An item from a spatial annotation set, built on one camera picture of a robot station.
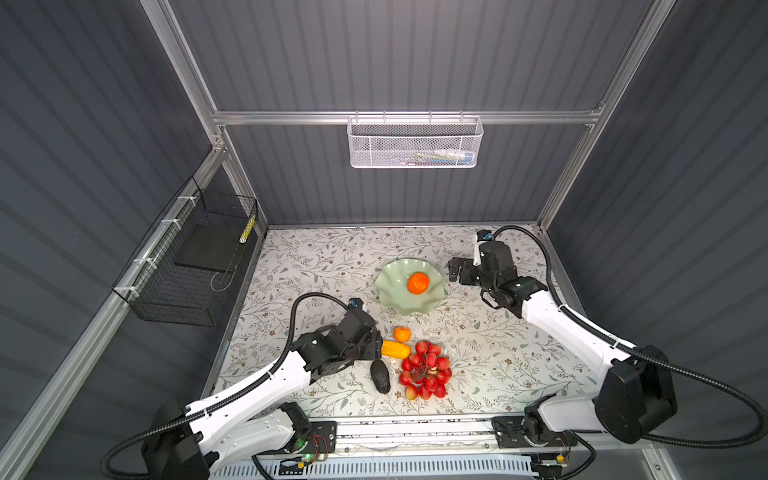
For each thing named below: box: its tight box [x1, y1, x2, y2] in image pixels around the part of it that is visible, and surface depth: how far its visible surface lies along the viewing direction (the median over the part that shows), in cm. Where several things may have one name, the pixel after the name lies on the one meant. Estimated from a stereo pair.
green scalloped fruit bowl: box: [375, 258, 447, 316], surface depth 102 cm
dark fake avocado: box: [370, 359, 391, 394], surface depth 81 cm
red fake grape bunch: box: [399, 340, 453, 401], surface depth 81 cm
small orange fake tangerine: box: [393, 326, 412, 343], surface depth 90 cm
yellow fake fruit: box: [381, 340, 412, 360], surface depth 88 cm
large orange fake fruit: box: [406, 271, 431, 295], surface depth 101 cm
